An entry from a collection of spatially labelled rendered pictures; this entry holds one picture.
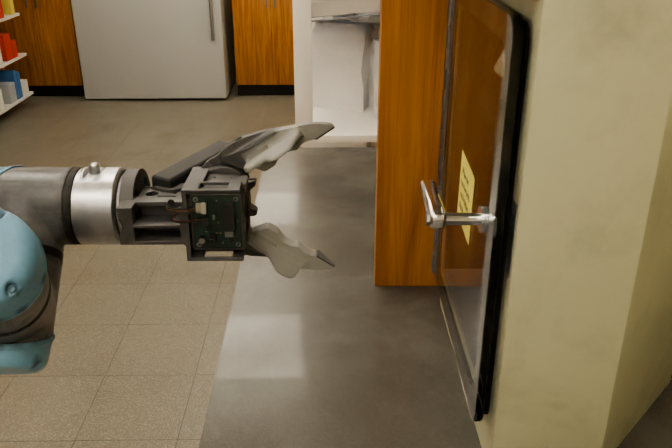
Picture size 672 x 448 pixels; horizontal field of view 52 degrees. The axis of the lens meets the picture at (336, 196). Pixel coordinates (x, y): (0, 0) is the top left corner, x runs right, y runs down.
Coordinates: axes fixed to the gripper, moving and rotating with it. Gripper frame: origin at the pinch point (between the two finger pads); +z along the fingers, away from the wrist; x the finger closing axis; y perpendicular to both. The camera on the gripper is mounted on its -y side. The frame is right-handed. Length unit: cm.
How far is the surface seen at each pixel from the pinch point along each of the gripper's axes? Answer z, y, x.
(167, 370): -55, -132, -117
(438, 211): 9.4, 5.5, 0.6
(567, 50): 17.5, 11.1, 16.3
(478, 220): 13.0, 6.0, -0.1
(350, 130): 6, -110, -26
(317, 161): -3, -81, -24
